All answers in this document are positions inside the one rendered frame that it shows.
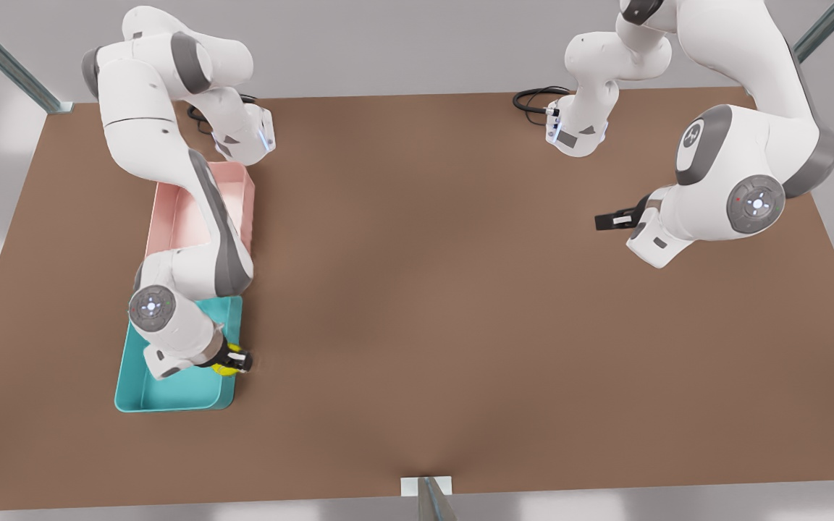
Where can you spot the pink plastic tray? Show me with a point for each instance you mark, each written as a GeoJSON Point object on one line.
{"type": "Point", "coordinates": [178, 217]}

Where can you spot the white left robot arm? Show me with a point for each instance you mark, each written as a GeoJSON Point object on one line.
{"type": "Point", "coordinates": [735, 145]}

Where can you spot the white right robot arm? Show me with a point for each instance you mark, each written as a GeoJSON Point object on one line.
{"type": "Point", "coordinates": [149, 145]}

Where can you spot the teal plastic tray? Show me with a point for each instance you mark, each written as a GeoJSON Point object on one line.
{"type": "Point", "coordinates": [171, 383]}

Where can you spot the yellow fruit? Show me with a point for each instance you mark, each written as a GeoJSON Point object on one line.
{"type": "Point", "coordinates": [224, 370]}

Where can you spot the silver frame post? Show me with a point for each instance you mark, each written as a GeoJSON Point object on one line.
{"type": "Point", "coordinates": [431, 499]}
{"type": "Point", "coordinates": [4, 61]}
{"type": "Point", "coordinates": [826, 29]}

